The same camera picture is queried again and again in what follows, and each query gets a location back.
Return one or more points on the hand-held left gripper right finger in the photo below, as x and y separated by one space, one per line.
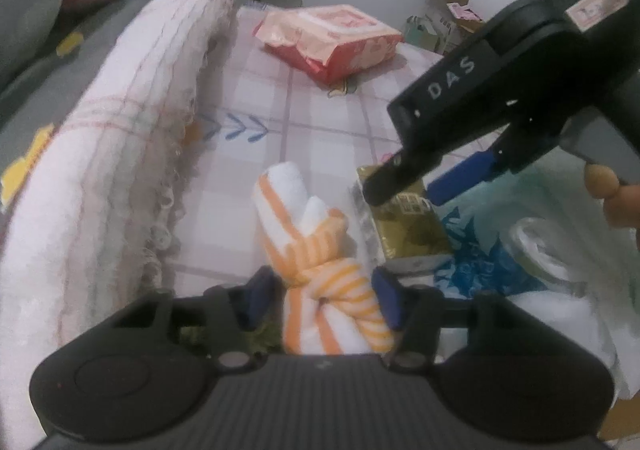
387 300

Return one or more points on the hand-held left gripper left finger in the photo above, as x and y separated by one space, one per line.
257 295

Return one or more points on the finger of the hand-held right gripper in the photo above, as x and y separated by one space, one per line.
385 182
460 180

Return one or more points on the gold tissue packet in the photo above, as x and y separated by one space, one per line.
410 230

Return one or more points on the orange striped knotted towel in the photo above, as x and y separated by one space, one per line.
325 290

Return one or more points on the large cardboard box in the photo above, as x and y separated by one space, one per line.
625 422

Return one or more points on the green patterned blanket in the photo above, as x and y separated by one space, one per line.
265 340

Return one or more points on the pink packet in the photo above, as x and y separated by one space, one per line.
465 13

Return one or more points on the pale green carton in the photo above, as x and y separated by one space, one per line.
430 35

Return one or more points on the red wet wipes pack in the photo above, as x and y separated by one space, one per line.
340 40

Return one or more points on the white plastic shopping bag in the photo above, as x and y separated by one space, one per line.
560 330

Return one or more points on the white fringed blanket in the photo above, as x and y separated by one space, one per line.
110 130

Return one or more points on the grey sheet yellow prints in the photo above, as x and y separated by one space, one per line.
30 110

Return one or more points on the grey plush pillow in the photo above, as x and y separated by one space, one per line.
30 5

